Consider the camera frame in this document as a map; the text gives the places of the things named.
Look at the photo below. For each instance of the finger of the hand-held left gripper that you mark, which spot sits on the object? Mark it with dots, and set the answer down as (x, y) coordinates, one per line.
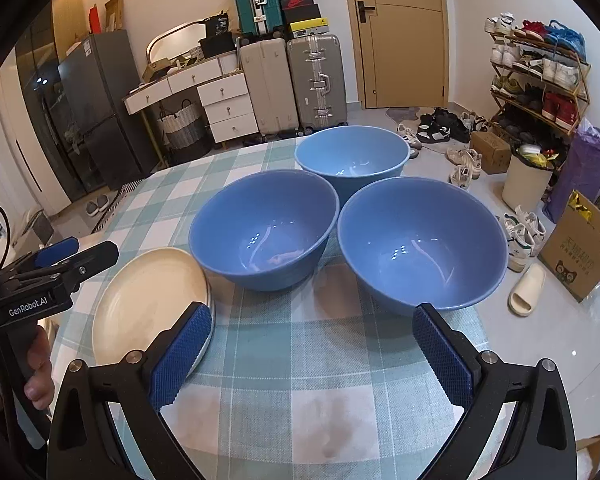
(57, 250)
(92, 260)

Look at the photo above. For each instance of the pile of loose shoes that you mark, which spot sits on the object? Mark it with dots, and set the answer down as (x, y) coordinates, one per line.
(445, 130)

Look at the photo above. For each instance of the tan wooden door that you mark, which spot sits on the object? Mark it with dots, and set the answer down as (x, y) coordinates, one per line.
(405, 40)

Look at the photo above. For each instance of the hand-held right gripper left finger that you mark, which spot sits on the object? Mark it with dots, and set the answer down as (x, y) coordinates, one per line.
(180, 355)

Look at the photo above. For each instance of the beige suitcase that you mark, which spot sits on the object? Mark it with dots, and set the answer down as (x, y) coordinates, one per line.
(270, 85)

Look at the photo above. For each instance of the white trash bin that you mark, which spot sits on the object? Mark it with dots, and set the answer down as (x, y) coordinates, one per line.
(525, 185)

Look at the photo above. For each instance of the purple bag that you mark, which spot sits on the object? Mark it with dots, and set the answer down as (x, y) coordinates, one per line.
(585, 165)

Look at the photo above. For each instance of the black glass cabinet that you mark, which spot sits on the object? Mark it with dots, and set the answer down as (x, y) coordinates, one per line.
(35, 75)

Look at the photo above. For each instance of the open brown cardboard box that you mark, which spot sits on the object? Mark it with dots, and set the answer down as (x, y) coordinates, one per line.
(112, 12)

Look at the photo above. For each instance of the woven laundry basket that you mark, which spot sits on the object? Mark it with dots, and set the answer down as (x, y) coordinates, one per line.
(180, 127)

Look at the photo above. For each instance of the oval vanity mirror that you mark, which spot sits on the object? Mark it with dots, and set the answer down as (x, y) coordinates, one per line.
(180, 42)

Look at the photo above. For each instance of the dark grey refrigerator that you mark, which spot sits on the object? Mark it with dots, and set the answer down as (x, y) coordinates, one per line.
(105, 110)

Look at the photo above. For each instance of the grey slippers pair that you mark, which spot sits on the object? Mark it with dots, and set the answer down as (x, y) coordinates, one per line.
(98, 205)

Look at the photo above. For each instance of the blue bowl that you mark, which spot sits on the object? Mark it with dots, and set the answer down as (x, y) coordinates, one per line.
(355, 155)
(420, 250)
(260, 230)

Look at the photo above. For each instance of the person's left hand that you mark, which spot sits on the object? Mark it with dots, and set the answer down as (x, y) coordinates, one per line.
(40, 370)

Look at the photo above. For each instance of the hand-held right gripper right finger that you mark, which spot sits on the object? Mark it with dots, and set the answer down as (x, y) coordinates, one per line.
(442, 357)

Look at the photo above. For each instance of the cream slide slipper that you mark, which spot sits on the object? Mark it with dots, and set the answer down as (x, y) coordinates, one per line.
(527, 290)

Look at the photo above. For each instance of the black printed bag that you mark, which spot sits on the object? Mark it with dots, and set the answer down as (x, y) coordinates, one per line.
(217, 35)

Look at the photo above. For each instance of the white green sneaker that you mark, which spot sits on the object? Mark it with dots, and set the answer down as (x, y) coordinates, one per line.
(532, 225)
(517, 245)

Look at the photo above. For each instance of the silver suitcase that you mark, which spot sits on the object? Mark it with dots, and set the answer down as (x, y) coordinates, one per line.
(315, 80)

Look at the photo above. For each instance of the metal shoe rack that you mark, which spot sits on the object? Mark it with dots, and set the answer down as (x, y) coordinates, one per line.
(537, 85)

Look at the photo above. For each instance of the checked green white tablecloth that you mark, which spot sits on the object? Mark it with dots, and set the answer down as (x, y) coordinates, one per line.
(300, 385)

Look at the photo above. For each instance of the white vanity desk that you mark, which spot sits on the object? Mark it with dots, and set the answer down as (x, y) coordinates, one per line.
(225, 105)

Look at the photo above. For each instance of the grey door mat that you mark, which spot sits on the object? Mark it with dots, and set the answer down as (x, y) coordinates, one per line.
(405, 114)

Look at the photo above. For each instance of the red black shoe box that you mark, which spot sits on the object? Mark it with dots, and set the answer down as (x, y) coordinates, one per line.
(296, 3)

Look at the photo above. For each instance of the small brown cardboard box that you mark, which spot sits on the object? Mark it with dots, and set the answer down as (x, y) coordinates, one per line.
(490, 152)

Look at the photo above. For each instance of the cat print cardboard box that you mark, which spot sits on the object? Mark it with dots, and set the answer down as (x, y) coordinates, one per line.
(580, 255)

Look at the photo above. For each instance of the plain black shoe box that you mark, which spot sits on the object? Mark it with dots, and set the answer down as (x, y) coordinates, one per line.
(302, 14)

